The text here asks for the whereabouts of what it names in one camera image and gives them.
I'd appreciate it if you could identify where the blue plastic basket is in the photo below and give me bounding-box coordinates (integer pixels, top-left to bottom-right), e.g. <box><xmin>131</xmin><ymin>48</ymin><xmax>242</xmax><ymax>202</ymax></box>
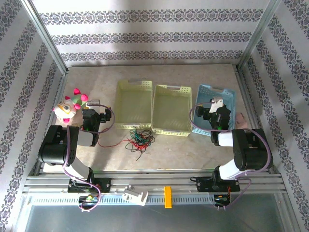
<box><xmin>192</xmin><ymin>84</ymin><xmax>237</xmax><ymax>137</ymax></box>

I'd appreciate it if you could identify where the red cable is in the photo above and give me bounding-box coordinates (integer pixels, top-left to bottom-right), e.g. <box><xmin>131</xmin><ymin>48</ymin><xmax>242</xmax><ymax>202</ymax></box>
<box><xmin>98</xmin><ymin>131</ymin><xmax>152</xmax><ymax>152</ymax></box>

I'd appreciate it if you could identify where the yellow basket with black cable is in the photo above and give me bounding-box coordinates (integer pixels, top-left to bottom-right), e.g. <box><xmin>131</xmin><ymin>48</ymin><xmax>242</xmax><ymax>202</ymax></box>
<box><xmin>151</xmin><ymin>84</ymin><xmax>193</xmax><ymax>138</ymax></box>

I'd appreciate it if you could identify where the yellow basket with red cable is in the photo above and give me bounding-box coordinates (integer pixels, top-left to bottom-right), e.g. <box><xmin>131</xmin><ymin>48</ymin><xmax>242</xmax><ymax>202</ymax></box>
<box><xmin>115</xmin><ymin>79</ymin><xmax>153</xmax><ymax>130</ymax></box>

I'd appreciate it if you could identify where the green cable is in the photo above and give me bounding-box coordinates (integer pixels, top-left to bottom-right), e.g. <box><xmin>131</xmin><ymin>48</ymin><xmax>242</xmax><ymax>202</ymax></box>
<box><xmin>129</xmin><ymin>129</ymin><xmax>152</xmax><ymax>146</ymax></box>

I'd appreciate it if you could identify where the black cable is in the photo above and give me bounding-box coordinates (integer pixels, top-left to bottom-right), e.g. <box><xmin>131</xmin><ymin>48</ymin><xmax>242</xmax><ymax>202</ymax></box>
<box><xmin>125</xmin><ymin>128</ymin><xmax>156</xmax><ymax>161</ymax></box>

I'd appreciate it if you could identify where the small pink toy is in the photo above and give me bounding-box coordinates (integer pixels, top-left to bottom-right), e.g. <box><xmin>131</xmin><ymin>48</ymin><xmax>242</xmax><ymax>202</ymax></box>
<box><xmin>235</xmin><ymin>112</ymin><xmax>248</xmax><ymax>129</ymax></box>

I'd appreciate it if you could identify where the white pink green plush toy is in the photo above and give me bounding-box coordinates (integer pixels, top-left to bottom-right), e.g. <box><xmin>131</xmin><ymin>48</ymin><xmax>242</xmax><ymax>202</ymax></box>
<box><xmin>52</xmin><ymin>88</ymin><xmax>89</xmax><ymax>124</ymax></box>

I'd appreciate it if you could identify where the small circuit board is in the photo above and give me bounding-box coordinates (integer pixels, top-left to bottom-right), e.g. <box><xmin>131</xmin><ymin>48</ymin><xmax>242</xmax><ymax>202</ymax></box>
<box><xmin>213</xmin><ymin>194</ymin><xmax>231</xmax><ymax>203</ymax></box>
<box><xmin>79</xmin><ymin>195</ymin><xmax>99</xmax><ymax>203</ymax></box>

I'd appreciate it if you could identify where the yellow plastic clip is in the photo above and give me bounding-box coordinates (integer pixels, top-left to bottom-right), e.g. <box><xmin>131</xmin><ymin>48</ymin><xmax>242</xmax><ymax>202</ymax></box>
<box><xmin>164</xmin><ymin>186</ymin><xmax>173</xmax><ymax>209</ymax></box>

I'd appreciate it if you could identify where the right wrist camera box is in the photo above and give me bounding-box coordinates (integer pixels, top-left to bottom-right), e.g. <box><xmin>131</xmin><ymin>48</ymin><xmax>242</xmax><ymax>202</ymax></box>
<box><xmin>209</xmin><ymin>96</ymin><xmax>225</xmax><ymax>114</ymax></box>

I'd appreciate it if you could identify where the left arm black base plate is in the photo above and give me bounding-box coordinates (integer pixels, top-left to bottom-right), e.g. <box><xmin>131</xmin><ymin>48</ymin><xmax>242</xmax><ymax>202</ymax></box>
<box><xmin>68</xmin><ymin>177</ymin><xmax>112</xmax><ymax>193</ymax></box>

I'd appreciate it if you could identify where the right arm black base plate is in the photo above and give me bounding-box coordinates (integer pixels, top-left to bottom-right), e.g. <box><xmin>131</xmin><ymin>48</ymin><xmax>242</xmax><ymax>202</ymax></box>
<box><xmin>190</xmin><ymin>176</ymin><xmax>241</xmax><ymax>193</ymax></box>

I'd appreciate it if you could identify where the aluminium rail frame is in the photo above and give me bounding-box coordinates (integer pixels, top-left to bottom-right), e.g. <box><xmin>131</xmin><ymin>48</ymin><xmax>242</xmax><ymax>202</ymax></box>
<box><xmin>22</xmin><ymin>169</ymin><xmax>284</xmax><ymax>194</ymax></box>

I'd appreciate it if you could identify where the white plastic bracket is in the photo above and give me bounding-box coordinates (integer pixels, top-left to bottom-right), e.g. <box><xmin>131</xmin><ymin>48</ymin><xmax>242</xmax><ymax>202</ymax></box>
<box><xmin>122</xmin><ymin>185</ymin><xmax>149</xmax><ymax>206</ymax></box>

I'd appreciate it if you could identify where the slotted grey cable duct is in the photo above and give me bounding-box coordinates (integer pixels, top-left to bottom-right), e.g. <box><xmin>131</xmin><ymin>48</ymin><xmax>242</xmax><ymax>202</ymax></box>
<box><xmin>30</xmin><ymin>194</ymin><xmax>233</xmax><ymax>206</ymax></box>

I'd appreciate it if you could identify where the aluminium frame post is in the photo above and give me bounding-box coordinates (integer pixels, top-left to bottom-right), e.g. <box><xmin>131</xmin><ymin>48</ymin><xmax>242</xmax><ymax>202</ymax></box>
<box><xmin>20</xmin><ymin>0</ymin><xmax>70</xmax><ymax>74</ymax></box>
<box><xmin>237</xmin><ymin>0</ymin><xmax>283</xmax><ymax>71</ymax></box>

